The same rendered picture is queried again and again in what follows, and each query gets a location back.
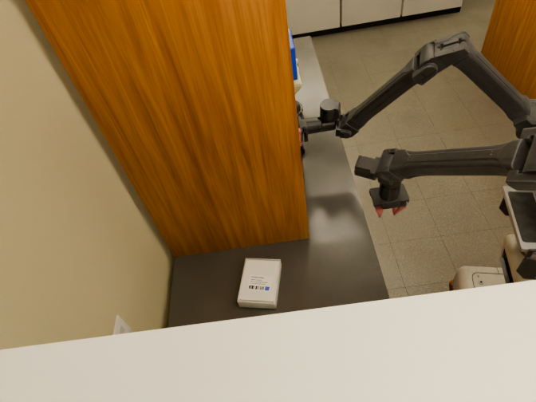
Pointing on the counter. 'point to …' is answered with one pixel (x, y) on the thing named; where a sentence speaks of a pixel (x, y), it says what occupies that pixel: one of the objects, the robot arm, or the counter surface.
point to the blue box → (293, 57)
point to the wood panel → (192, 112)
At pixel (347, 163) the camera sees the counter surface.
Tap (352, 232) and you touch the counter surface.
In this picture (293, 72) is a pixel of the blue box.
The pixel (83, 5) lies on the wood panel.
